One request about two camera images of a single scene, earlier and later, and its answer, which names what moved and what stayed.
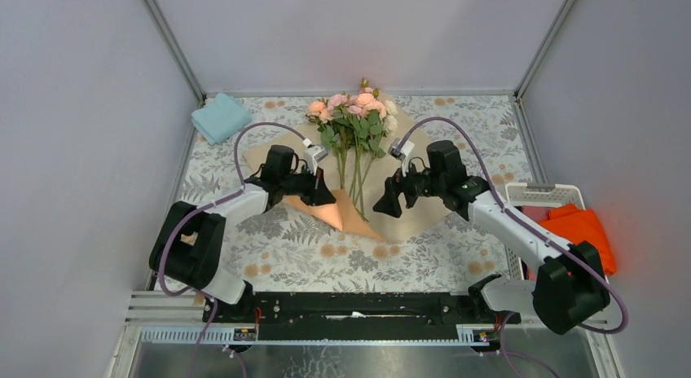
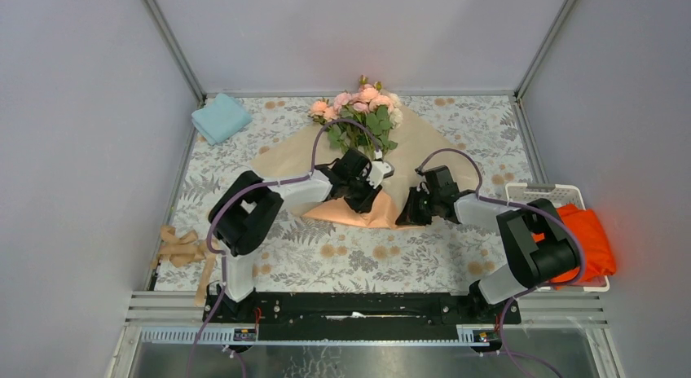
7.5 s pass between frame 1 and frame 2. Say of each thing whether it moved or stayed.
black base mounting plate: stayed
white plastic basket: stayed
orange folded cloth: stayed
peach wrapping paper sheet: moved
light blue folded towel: stayed
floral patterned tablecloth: stayed
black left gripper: moved
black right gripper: moved
